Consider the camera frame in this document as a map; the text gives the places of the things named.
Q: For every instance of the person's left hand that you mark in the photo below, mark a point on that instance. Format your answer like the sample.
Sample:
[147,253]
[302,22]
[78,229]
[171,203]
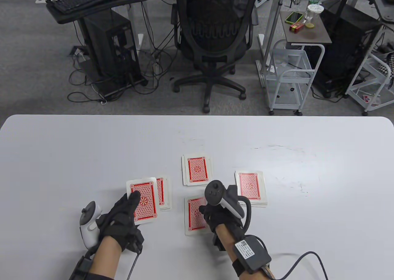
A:
[118,224]

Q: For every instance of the person's right hand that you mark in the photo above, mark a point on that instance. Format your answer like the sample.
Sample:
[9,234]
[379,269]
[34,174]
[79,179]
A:
[220,218]

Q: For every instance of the red-backed playing card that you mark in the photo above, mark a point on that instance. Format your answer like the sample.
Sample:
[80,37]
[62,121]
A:
[194,215]

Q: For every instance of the stack of red-backed cards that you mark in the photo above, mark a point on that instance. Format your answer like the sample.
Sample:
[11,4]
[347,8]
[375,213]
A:
[146,203]

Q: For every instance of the card pile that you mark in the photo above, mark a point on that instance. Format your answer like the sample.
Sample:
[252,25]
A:
[164,194]
[197,169]
[250,186]

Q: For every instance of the person's right forearm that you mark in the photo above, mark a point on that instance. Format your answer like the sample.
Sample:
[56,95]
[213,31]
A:
[226,240]

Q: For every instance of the person's left forearm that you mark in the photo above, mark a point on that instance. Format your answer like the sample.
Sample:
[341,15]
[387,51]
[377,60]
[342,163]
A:
[106,255]

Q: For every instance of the grey tracking controller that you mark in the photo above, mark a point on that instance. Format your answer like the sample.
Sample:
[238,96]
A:
[214,190]
[87,230]

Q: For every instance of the black computer tower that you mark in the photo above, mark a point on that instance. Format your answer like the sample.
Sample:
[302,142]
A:
[104,40]
[344,40]

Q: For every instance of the red white small box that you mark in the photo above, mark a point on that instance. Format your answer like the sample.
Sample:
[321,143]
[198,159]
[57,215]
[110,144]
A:
[371,100]

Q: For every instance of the black mesh office chair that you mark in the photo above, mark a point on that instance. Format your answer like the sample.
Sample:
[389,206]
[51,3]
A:
[215,21]

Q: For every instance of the brown side table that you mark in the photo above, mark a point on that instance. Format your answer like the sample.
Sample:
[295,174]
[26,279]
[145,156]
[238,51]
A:
[307,35]

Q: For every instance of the green-cased phone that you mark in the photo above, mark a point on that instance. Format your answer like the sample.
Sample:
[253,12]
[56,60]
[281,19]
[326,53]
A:
[294,17]

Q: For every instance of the glass jar white lid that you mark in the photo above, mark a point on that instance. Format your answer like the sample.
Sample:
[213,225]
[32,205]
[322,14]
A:
[314,14]

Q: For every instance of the black white checkered cloth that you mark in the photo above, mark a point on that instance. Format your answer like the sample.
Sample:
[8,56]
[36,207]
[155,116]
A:
[388,66]

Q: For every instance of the silver metal post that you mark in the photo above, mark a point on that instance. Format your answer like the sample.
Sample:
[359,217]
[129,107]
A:
[277,17]

